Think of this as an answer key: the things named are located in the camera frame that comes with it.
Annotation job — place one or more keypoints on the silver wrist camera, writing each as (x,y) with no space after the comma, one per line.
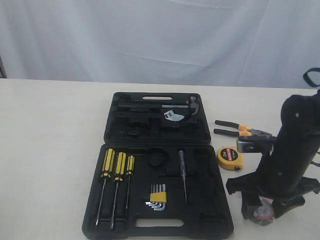
(255,144)

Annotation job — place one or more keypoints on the black electrical tape roll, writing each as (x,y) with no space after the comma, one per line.
(264,214)

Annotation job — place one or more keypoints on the medium yellow black screwdriver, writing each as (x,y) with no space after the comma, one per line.
(118,177)

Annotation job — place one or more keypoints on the claw hammer black handle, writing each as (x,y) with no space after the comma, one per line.
(192,105)

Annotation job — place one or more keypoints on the adjustable wrench black handle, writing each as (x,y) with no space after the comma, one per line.
(145,116)

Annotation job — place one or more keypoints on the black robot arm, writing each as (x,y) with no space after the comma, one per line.
(300,117)

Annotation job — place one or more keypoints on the white backdrop curtain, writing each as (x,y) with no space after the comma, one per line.
(243,43)

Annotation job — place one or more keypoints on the yellow tape measure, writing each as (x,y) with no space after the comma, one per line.
(229,158)

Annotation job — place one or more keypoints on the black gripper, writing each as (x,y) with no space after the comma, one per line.
(279,176)

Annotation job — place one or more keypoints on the clear voltage tester screwdriver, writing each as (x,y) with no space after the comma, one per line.
(182,166)

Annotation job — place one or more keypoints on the large yellow black screwdriver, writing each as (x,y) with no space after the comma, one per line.
(106,174)

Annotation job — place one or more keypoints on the hex key set yellow holder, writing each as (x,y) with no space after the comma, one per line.
(158,197)

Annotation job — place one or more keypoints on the black plastic tool case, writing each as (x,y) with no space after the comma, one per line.
(155,145)

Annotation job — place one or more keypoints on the pliers black orange handles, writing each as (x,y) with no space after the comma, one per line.
(240,130)

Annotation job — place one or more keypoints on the small yellow black screwdriver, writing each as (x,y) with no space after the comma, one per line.
(129,173)

